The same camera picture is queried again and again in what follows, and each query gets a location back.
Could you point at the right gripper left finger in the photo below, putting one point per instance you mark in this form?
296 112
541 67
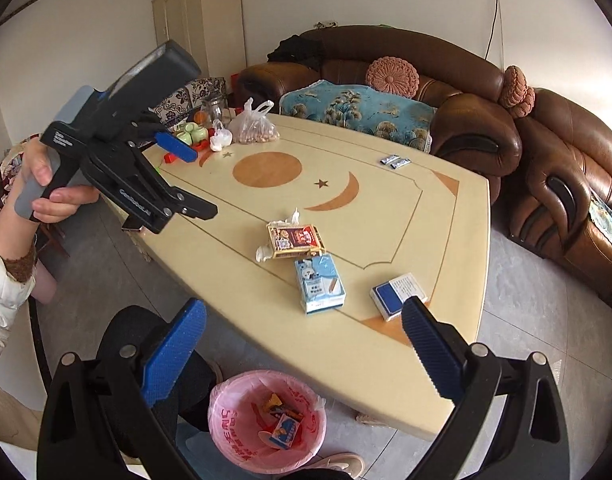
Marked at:
88 400

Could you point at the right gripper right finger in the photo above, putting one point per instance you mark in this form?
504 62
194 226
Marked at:
530 441

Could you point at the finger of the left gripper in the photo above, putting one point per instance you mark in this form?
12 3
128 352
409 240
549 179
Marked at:
190 205
176 147

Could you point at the white tissue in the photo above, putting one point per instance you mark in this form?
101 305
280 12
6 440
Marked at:
279 244

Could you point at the yellow red snack box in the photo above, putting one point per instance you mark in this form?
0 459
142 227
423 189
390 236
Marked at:
307 241

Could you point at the light blue milk carton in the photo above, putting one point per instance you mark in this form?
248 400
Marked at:
320 286

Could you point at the blue cartoon small carton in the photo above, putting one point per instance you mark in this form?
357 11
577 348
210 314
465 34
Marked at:
284 432

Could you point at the blue white medicine box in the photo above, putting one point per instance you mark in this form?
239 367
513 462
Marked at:
390 296

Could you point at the red paper cup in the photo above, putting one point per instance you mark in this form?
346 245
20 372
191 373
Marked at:
265 437

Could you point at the yellow snack wrapper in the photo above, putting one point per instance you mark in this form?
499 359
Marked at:
277 408

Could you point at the cream sleeve forearm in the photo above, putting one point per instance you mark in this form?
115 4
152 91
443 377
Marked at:
17 262

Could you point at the pink lined trash bin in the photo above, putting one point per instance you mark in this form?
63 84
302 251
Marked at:
235 418

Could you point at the person's left hand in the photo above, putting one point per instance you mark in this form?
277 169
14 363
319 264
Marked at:
62 202

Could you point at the green cups on red tray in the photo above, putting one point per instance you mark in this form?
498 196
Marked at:
195 139

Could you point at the small white knotted bag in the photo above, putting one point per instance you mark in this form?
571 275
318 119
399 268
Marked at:
221 138

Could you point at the glass jar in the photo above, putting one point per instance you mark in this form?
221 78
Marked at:
216 108

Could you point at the white plastic bag of nuts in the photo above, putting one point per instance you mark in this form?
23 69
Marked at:
253 125

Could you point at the cream wooden cabinet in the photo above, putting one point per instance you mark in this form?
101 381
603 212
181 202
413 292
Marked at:
212 31

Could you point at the small foil packets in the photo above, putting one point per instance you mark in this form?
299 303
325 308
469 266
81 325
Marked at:
394 161

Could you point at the blue armchair seat cover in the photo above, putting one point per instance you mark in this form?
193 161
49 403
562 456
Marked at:
601 216

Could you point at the round pink cushion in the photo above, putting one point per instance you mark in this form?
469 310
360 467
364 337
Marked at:
516 96
393 75

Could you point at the brown leather armchair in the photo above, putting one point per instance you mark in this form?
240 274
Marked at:
565 169

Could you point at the blue floral sofa cover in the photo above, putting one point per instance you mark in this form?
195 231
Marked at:
363 109

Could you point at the brown leather long sofa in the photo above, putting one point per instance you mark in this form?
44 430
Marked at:
472 125

